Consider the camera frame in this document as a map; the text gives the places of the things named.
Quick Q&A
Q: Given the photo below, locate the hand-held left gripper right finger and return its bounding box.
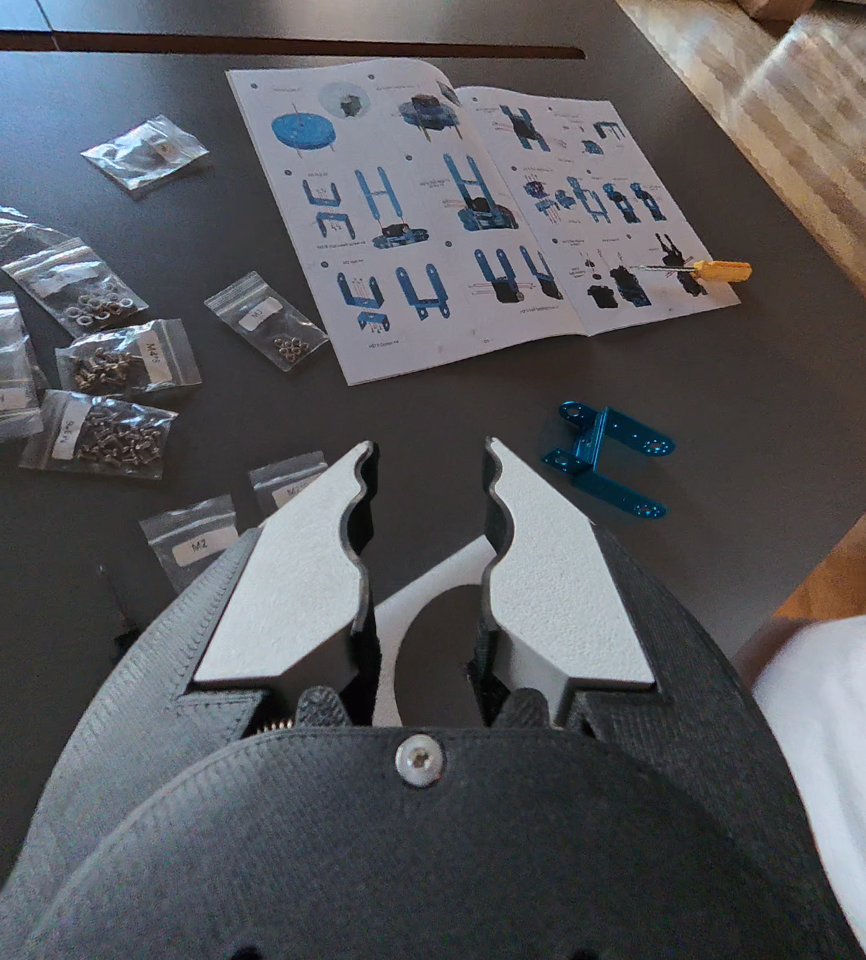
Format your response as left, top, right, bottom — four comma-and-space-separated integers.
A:
469, 437, 659, 727

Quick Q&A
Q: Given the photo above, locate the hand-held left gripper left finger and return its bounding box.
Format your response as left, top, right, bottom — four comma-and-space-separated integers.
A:
193, 441, 383, 727

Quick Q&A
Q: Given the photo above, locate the yellow handled screwdriver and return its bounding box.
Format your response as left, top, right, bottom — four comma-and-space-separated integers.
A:
631, 258, 752, 285

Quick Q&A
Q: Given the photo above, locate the person's right forearm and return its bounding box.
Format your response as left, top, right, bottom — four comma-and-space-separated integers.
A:
731, 615, 805, 680

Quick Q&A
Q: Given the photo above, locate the dark grey desk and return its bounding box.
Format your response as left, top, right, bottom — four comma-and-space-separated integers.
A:
0, 0, 866, 909

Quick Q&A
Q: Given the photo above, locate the small labelled zip bag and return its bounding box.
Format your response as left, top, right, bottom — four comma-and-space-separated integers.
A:
248, 450, 329, 519
139, 493, 240, 595

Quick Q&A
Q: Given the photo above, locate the white foam packing piece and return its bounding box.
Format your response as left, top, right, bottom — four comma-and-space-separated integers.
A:
371, 534, 495, 729

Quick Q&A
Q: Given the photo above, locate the zip bag of short screws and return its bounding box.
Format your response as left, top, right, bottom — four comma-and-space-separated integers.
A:
19, 388, 179, 481

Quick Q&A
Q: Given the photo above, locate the zip bag of small nuts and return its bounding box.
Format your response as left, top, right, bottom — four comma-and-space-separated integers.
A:
205, 270, 330, 373

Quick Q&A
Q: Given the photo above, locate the zip bag of thick screws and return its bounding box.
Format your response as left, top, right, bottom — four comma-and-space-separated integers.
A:
55, 318, 203, 397

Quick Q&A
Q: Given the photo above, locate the zip bag of large nuts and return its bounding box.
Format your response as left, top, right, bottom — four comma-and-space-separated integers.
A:
2, 237, 150, 340

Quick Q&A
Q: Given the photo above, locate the person's white shirt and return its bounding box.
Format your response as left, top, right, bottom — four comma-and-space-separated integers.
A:
751, 613, 866, 960

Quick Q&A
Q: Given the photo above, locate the assembly instruction booklet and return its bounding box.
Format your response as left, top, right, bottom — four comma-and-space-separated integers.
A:
226, 58, 741, 387

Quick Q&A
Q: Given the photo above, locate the clear bag with small part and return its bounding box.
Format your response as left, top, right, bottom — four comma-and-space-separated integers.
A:
80, 114, 210, 193

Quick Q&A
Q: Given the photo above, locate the blue metal bracket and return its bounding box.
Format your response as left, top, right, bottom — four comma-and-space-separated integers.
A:
541, 401, 676, 520

